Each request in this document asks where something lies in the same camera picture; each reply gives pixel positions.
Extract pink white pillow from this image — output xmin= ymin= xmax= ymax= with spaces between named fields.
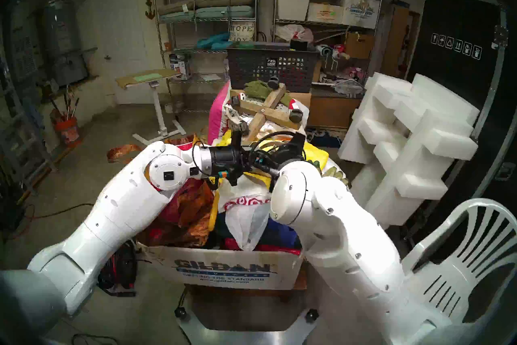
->
xmin=207 ymin=81 xmax=231 ymax=145

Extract blue white appliance box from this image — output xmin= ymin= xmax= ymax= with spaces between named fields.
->
xmin=169 ymin=53 xmax=193 ymax=81

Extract teal foam pads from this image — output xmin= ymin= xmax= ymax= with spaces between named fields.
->
xmin=196 ymin=32 xmax=231 ymax=50

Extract yellow cloth bag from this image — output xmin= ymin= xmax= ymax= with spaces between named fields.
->
xmin=216 ymin=129 xmax=330 ymax=187

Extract wooden cross caster dolly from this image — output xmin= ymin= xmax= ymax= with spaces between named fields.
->
xmin=230 ymin=76 xmax=305 ymax=142

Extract white red plastic bag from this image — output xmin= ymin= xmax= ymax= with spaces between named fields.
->
xmin=275 ymin=24 xmax=314 ymax=43

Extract white door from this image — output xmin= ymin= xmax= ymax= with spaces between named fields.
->
xmin=92 ymin=0 xmax=150 ymax=104

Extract grey furnace unit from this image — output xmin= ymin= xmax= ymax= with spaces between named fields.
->
xmin=10 ymin=27 xmax=39 ymax=80

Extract mint seat cushion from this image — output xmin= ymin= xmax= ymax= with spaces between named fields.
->
xmin=158 ymin=6 xmax=255 ymax=22

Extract orange bucket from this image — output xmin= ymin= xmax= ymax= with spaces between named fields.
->
xmin=55 ymin=117 xmax=82 ymax=147

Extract white Gildan cardboard box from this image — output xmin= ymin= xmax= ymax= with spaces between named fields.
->
xmin=137 ymin=241 xmax=305 ymax=291

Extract blue cloth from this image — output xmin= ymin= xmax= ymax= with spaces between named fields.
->
xmin=23 ymin=97 xmax=45 ymax=130

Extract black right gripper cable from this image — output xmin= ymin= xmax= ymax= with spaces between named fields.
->
xmin=248 ymin=131 xmax=295 ymax=171

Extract white plastic chair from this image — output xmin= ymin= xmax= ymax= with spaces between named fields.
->
xmin=402 ymin=198 xmax=517 ymax=324

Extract white foam packing block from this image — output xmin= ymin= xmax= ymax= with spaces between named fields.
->
xmin=338 ymin=73 xmax=480 ymax=227

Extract white Gildan carton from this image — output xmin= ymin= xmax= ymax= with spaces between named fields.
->
xmin=341 ymin=0 xmax=381 ymax=29

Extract red fabric item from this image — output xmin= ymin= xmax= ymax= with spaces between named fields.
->
xmin=224 ymin=237 xmax=303 ymax=256

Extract HOPE printed pillow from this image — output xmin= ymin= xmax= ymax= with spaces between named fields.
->
xmin=229 ymin=22 xmax=256 ymax=43

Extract grey water heater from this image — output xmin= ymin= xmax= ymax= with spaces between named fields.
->
xmin=40 ymin=0 xmax=88 ymax=87

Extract red gold patterned bag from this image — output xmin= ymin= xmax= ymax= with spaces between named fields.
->
xmin=107 ymin=134 xmax=221 ymax=250

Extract red floor cord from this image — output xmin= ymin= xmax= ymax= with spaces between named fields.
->
xmin=8 ymin=204 xmax=37 ymax=242

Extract white labelled carton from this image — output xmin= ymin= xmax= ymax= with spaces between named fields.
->
xmin=307 ymin=3 xmax=344 ymax=24

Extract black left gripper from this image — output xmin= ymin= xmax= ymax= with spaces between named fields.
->
xmin=211 ymin=130 xmax=248 ymax=183

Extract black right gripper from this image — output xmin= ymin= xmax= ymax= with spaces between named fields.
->
xmin=258 ymin=133 xmax=306 ymax=176

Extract red black cord reel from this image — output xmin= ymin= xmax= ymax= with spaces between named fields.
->
xmin=97 ymin=241 xmax=138 ymax=298

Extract white overbed table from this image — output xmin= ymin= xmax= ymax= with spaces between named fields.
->
xmin=115 ymin=67 xmax=187 ymax=148

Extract black flight case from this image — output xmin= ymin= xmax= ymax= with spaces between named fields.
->
xmin=404 ymin=0 xmax=517 ymax=235

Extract dark mesh plastic basket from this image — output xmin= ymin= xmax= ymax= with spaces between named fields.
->
xmin=226 ymin=42 xmax=319 ymax=93

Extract white red-target plastic bag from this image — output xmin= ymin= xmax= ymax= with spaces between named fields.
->
xmin=218 ymin=180 xmax=279 ymax=252

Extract green knit gloves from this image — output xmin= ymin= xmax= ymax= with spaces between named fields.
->
xmin=244 ymin=80 xmax=292 ymax=106

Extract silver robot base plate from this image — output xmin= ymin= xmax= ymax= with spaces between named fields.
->
xmin=174 ymin=308 xmax=319 ymax=345

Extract brown wooden cabinet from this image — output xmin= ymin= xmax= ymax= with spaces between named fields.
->
xmin=380 ymin=5 xmax=420 ymax=80

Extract white storage bin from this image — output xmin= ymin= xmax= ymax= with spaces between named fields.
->
xmin=277 ymin=0 xmax=311 ymax=21

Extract yellow tube handle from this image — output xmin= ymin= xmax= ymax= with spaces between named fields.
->
xmin=208 ymin=191 xmax=221 ymax=232

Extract black floor cable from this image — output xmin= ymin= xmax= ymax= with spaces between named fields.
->
xmin=34 ymin=203 xmax=97 ymax=219

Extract aluminium ladder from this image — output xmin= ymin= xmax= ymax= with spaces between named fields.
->
xmin=0 ymin=45 xmax=59 ymax=197

